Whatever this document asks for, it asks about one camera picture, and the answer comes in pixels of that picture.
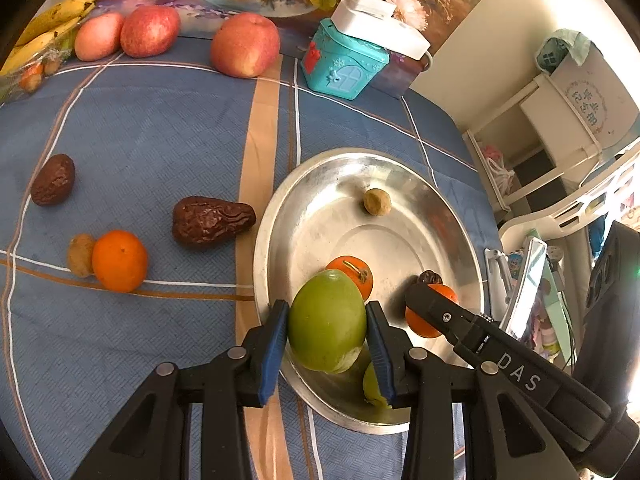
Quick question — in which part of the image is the green jujube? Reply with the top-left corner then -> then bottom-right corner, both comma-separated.
362,360 -> 396,409

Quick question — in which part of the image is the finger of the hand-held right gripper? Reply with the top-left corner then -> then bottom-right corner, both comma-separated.
404,283 -> 494,357

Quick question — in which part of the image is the small dried red date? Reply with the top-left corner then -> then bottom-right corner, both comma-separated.
30,153 -> 76,206

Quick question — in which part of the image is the medium dried red date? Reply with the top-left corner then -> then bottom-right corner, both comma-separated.
172,196 -> 257,252

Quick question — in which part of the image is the white power adapter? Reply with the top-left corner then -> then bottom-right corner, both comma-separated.
332,2 -> 432,61

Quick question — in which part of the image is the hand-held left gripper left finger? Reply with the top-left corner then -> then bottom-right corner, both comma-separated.
70,300 -> 291,480

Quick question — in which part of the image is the large red apple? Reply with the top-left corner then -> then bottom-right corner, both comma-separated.
210,12 -> 282,79

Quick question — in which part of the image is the brown longan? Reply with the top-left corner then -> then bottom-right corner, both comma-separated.
67,233 -> 97,279
363,188 -> 392,216

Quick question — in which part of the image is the white phone stand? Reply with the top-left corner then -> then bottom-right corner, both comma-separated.
482,247 -> 512,322

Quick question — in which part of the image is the small orange persimmon with stem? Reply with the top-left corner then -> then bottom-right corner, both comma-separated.
325,255 -> 375,298

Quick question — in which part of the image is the white plastic bag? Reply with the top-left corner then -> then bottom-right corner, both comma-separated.
475,145 -> 517,197

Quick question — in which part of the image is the white printed sign board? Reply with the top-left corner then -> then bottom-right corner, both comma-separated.
550,42 -> 640,151

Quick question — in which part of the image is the clear plastic fruit container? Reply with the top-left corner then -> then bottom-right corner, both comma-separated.
0,45 -> 76,106

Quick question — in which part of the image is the round metal plate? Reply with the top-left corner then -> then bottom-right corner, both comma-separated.
252,147 -> 485,435

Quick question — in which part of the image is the dark red apple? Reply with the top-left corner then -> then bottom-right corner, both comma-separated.
120,5 -> 182,58

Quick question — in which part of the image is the white cutout frame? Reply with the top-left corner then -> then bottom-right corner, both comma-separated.
500,147 -> 640,261

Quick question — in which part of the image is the yellow banana bunch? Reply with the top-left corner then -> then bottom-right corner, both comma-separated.
0,0 -> 97,78

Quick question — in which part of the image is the small orange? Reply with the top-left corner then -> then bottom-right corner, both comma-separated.
405,284 -> 460,339
91,230 -> 149,294

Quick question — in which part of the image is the blue plaid tablecloth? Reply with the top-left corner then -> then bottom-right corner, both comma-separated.
0,35 -> 501,480

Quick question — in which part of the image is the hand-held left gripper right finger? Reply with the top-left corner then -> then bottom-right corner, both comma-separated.
365,301 -> 576,480

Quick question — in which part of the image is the teal house-shaped box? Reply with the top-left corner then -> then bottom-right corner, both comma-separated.
300,17 -> 391,101

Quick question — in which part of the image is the teal toy house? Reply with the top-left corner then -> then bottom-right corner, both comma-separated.
535,30 -> 594,74

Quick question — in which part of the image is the pale pink apple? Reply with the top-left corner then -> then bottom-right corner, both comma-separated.
74,11 -> 126,62

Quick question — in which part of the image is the white wooden shelf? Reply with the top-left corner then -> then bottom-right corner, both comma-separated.
462,67 -> 616,211

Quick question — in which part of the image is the green mango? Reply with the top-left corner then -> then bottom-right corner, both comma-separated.
286,268 -> 368,374

